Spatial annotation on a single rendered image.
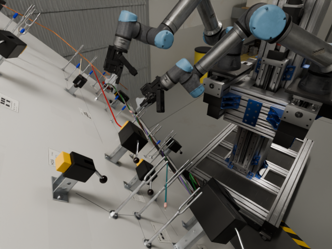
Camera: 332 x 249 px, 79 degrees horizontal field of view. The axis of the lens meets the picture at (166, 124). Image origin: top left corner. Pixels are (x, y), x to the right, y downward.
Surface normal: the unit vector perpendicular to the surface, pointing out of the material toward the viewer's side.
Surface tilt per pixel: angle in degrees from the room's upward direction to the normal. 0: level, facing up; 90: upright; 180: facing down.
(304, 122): 90
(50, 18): 90
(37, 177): 49
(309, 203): 0
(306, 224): 0
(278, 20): 87
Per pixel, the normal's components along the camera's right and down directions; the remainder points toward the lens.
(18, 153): 0.68, -0.73
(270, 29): -0.22, 0.51
